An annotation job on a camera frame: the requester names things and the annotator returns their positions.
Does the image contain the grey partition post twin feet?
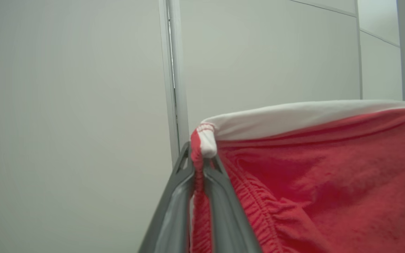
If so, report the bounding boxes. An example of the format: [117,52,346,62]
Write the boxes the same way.
[158,0,191,168]

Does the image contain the red shorts with white stripe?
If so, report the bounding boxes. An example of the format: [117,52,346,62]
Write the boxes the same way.
[188,99,405,253]

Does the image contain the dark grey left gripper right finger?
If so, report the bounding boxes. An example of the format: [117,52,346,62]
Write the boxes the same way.
[204,156,263,253]

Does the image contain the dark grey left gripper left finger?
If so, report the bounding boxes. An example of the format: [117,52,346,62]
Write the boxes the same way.
[139,142,196,253]

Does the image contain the thin grey partition post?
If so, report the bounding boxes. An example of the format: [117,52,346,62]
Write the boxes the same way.
[355,0,364,100]

